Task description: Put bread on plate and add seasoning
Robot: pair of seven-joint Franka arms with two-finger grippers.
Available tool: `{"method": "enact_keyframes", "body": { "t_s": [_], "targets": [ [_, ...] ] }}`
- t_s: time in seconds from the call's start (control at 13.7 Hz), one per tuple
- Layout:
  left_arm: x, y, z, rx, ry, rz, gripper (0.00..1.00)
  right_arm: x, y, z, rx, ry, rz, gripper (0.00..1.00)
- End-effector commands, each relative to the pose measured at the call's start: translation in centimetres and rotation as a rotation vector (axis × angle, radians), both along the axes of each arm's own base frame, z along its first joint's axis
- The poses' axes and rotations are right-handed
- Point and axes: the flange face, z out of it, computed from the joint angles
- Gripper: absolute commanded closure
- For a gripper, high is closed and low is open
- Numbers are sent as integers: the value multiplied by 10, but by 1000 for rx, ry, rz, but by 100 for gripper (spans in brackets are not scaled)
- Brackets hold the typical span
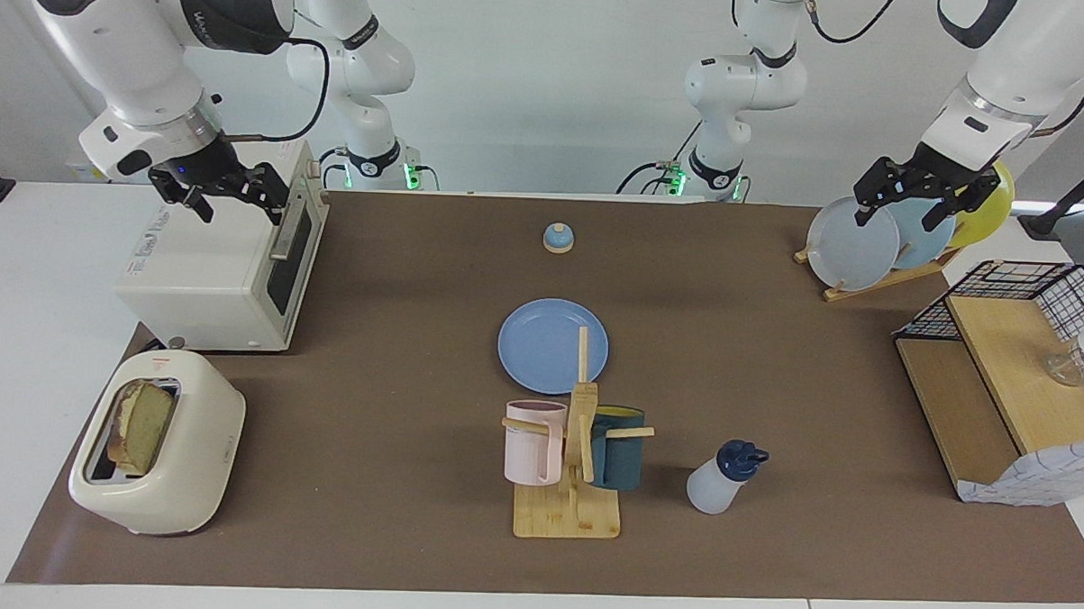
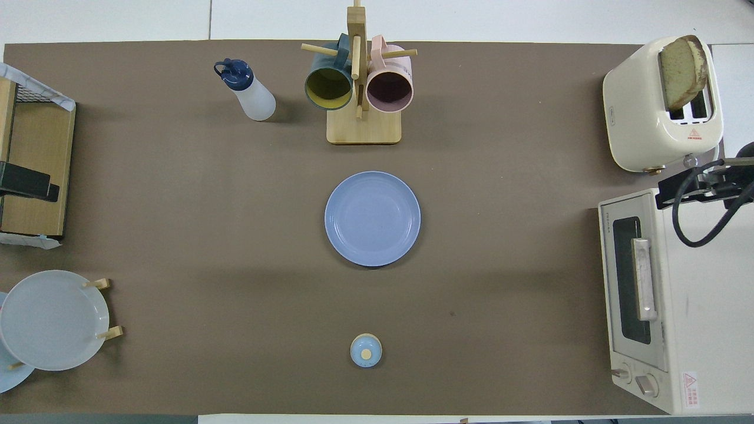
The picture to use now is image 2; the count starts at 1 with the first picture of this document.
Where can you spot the white checked cloth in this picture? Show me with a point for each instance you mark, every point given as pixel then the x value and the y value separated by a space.
pixel 29 240
pixel 35 88

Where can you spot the dark teal mug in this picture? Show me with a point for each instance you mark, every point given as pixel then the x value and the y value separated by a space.
pixel 327 88

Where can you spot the wooden plate rack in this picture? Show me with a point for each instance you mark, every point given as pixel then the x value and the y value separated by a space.
pixel 109 334

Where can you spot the toasted bread slice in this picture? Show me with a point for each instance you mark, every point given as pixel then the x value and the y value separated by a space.
pixel 680 70

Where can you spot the brown table mat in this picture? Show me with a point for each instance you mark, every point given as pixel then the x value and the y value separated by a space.
pixel 235 235

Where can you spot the white toaster oven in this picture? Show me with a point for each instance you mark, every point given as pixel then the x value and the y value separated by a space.
pixel 695 330

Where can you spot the pink ribbed mug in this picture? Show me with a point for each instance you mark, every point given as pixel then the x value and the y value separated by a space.
pixel 389 91

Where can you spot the light blue round plate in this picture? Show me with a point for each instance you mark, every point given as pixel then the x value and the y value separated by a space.
pixel 9 377

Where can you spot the wooden mug tree stand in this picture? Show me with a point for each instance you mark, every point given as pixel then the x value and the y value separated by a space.
pixel 364 126

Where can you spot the wooden two-tier shelf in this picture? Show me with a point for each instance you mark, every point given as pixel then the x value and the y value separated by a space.
pixel 35 141

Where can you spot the translucent squeeze bottle navy cap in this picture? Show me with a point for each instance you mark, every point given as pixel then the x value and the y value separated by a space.
pixel 254 97

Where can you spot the grey round plate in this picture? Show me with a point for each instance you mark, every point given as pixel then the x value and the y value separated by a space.
pixel 53 321

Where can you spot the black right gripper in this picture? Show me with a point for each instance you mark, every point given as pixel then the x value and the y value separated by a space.
pixel 739 182

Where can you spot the cream two-slot toaster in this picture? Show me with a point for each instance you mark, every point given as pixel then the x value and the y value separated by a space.
pixel 636 112

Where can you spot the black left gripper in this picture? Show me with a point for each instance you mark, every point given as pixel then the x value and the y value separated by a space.
pixel 12 178

